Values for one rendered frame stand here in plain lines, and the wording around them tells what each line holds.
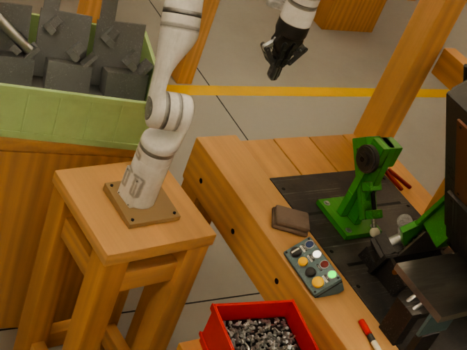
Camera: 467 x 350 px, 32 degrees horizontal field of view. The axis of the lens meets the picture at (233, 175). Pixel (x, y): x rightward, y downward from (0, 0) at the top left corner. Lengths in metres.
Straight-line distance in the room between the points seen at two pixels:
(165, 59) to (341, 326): 0.74
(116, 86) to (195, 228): 0.58
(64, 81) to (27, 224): 0.45
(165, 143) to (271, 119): 2.43
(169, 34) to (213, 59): 2.82
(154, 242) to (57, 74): 0.66
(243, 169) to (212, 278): 1.05
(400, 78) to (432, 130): 2.44
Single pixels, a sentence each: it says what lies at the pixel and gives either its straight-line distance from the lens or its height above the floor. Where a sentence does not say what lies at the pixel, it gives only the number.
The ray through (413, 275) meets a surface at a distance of 1.84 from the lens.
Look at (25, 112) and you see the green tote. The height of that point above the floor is 0.88.
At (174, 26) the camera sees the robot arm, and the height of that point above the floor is 1.34.
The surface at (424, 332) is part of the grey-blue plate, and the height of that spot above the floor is 0.98.
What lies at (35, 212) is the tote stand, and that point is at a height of 0.53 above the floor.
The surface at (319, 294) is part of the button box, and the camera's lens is 2.01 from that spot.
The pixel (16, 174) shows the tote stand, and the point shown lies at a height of 0.67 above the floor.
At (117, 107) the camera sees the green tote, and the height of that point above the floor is 0.93.
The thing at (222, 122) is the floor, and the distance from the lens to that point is 4.19.
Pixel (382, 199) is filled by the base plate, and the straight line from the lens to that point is 2.45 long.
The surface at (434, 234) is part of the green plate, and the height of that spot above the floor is 1.12.
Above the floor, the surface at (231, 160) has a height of 0.90.
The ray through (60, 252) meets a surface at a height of 0.61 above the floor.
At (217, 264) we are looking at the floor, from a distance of 3.36.
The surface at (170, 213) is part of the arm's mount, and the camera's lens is 2.12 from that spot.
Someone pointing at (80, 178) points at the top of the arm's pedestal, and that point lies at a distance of 2.16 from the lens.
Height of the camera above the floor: 2.19
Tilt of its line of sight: 35 degrees down
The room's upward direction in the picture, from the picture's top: 22 degrees clockwise
